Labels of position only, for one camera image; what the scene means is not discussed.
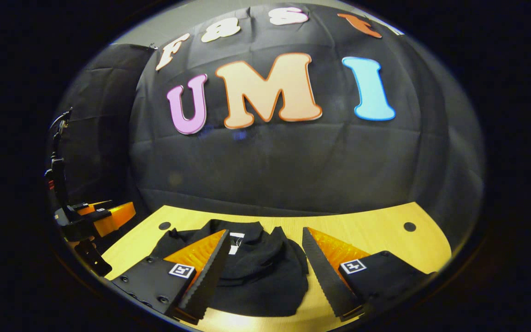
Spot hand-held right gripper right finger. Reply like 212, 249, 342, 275
301, 226, 436, 322

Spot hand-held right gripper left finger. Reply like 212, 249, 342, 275
111, 229, 231, 325

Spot black button-up jacket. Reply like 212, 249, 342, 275
150, 219, 310, 318

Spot black backdrop cloth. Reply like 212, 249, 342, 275
49, 2, 485, 240

